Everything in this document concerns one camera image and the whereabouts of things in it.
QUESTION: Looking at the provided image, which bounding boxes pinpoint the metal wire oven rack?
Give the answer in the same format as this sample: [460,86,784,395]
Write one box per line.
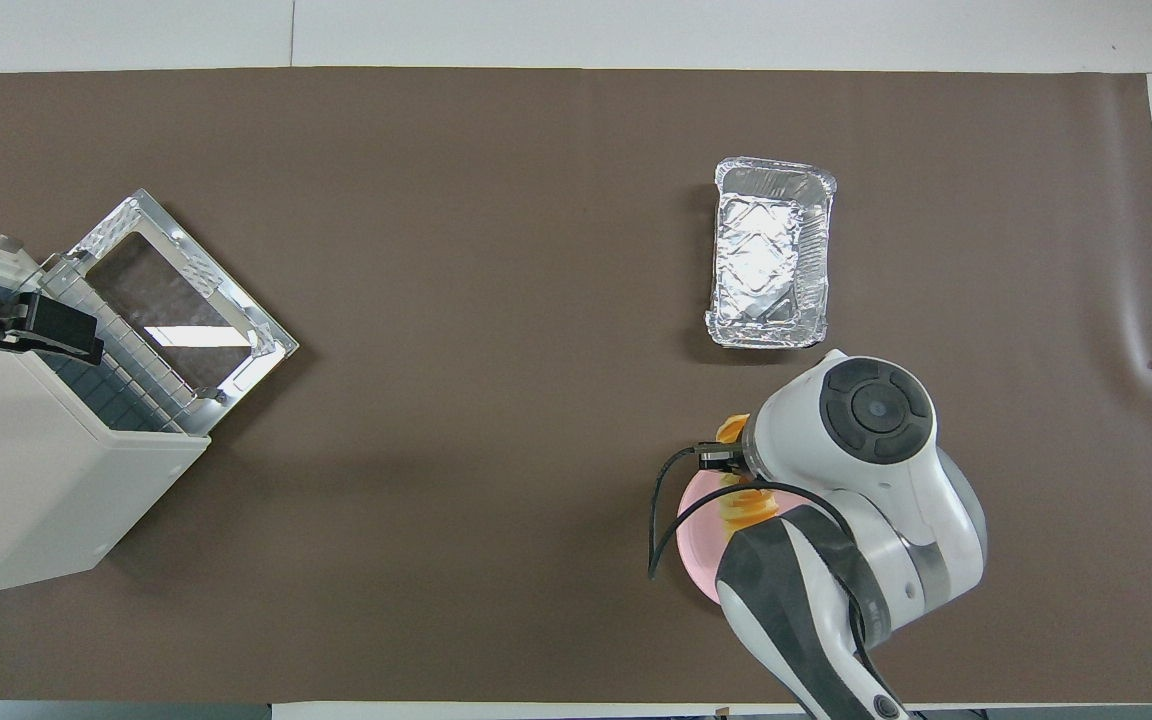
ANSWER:
[31,262,209,436]

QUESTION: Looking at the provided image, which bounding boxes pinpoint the cream toaster oven body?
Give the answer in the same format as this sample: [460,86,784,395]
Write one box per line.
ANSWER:
[0,255,212,599]

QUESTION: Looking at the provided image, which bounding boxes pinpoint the aluminium foil baking tray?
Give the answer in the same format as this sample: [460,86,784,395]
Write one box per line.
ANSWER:
[704,155,837,350]

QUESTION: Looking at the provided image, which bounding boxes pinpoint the glass oven door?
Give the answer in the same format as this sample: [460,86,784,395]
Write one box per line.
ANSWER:
[66,188,300,433]

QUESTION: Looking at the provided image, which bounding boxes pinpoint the pink round plate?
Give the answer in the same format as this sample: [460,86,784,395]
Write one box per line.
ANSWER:
[676,468,739,607]

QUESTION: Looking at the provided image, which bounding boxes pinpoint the golden ridged bread loaf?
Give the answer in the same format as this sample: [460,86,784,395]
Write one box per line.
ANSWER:
[714,413,779,533]

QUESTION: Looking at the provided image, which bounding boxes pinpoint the brown table mat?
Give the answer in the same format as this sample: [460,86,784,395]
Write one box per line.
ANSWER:
[0,67,1152,704]

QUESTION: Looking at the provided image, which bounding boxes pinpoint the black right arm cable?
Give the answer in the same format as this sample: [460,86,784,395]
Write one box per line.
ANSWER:
[647,441,913,720]

